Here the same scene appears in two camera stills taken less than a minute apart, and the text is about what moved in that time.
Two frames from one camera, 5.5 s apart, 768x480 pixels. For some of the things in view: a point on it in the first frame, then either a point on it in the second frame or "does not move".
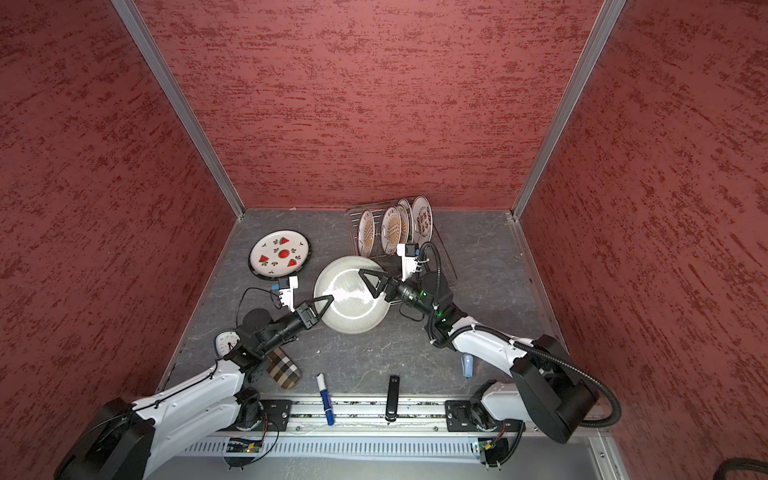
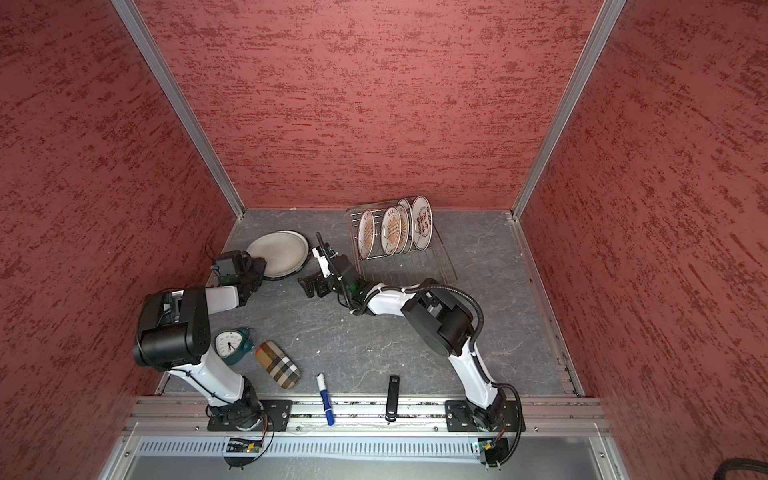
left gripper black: (307, 312) → (259, 263)
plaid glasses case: (282, 368) does not move
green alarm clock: (225, 341) does not move
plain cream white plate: (354, 308) → (283, 251)
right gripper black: (376, 274) → (311, 288)
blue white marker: (325, 399) does not move
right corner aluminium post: (598, 37) does not move
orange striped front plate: (366, 233) does not move
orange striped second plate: (391, 229) does not move
